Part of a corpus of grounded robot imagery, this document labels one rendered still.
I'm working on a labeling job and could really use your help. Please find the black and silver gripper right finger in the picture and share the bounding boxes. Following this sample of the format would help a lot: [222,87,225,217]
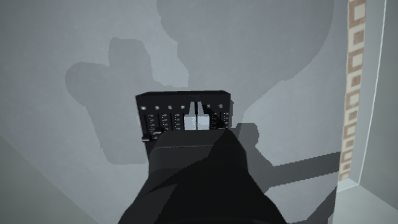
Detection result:
[196,102,210,130]

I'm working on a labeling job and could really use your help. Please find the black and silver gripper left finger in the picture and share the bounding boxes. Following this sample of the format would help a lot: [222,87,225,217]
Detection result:
[184,102,197,130]

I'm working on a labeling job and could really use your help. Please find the black lighting desk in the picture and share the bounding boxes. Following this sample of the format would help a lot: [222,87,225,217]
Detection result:
[135,90,231,162]

